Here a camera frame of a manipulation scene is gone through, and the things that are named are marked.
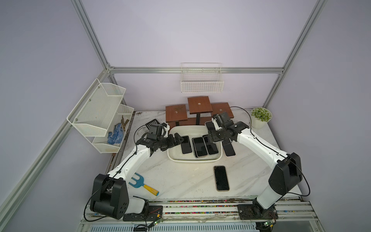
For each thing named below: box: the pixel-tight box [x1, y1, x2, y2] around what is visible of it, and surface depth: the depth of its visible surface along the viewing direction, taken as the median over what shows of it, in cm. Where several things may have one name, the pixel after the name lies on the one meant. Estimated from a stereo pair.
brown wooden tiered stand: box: [165, 95, 235, 129], surface depth 100 cm
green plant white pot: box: [250, 106, 273, 130], surface depth 102 cm
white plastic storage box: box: [167, 125, 223, 163], surface depth 97 cm
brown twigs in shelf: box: [120, 115, 130, 131], surface depth 97 cm
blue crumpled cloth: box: [107, 122, 125, 145], surface depth 90 cm
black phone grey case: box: [221, 138, 236, 157], surface depth 98 cm
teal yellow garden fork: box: [128, 172, 160, 197], surface depth 84 cm
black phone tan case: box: [213, 165, 230, 192], surface depth 86 cm
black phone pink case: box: [191, 136, 208, 159], surface depth 95 cm
